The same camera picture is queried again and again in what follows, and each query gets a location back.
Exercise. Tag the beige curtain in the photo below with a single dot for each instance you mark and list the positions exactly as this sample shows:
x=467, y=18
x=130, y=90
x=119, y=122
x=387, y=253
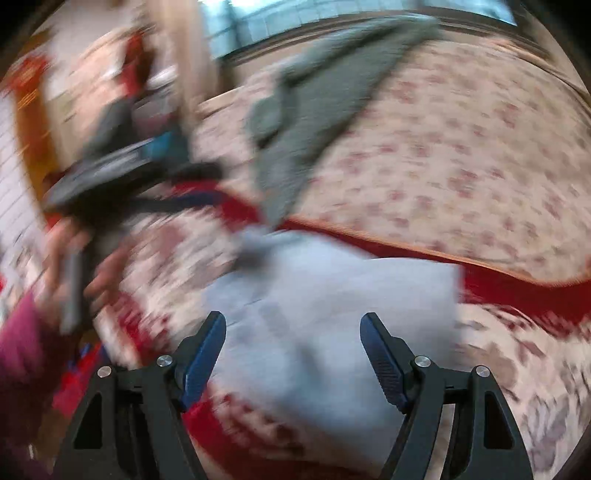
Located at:
x=183, y=23

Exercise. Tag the person's left hand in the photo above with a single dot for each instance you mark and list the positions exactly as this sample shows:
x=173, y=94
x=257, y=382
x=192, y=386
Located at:
x=73, y=281

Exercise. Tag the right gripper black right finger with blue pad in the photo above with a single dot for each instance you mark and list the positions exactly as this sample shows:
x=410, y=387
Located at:
x=485, y=441

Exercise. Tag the magenta sleeve forearm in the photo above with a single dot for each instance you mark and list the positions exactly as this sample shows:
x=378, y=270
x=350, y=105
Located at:
x=34, y=355

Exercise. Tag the light grey fleece pants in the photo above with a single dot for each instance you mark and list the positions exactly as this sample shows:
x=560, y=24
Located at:
x=292, y=380

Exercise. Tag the cream floral bed sheet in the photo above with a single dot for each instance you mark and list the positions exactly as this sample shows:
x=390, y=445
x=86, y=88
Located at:
x=473, y=151

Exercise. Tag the window with metal bars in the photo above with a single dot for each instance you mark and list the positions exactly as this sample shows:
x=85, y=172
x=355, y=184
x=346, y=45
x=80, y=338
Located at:
x=233, y=25

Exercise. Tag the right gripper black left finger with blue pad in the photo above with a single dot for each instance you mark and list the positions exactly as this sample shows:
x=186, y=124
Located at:
x=129, y=424

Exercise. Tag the blue bag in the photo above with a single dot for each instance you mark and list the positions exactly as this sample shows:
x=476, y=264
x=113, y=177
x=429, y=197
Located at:
x=171, y=145

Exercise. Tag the red white floral blanket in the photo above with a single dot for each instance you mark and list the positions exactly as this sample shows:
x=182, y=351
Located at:
x=535, y=336

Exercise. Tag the grey fleece blanket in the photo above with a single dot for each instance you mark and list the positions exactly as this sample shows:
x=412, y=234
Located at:
x=315, y=98

